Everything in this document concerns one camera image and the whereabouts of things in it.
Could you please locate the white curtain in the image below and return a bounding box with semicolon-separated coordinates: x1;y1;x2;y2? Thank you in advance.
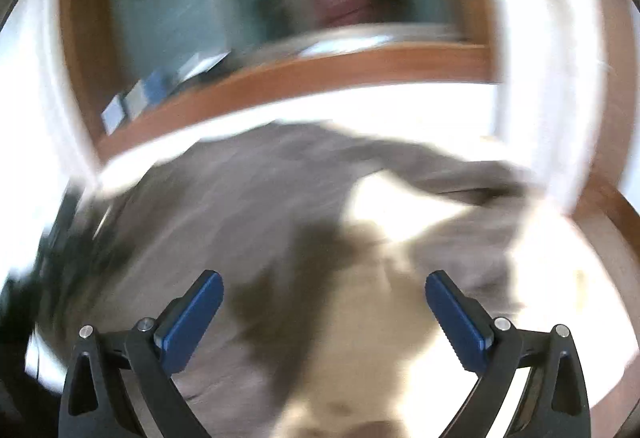
30;0;101;189

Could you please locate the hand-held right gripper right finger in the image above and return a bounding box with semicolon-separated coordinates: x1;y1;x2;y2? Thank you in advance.
425;269;591;438

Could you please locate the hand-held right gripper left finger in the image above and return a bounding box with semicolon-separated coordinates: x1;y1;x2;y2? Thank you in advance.
59;269;225;438

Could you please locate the cream thread spool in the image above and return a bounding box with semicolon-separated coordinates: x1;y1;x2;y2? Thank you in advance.
124;82;149;119

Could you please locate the wooden window frame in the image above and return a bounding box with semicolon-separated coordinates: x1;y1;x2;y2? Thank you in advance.
60;0;640;309

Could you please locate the brown fleece garment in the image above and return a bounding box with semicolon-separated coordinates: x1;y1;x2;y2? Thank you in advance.
65;121;546;438

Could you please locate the black box with white lid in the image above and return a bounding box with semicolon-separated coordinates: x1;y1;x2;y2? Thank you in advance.
177;49;232;82

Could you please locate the beige paw-print blanket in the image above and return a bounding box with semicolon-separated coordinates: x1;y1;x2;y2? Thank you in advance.
270;165;633;438

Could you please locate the small white thread spool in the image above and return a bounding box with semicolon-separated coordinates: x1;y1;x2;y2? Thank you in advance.
101;96;126;134

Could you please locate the blue thread spool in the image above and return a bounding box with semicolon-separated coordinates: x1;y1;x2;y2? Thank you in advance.
146;70;172;106

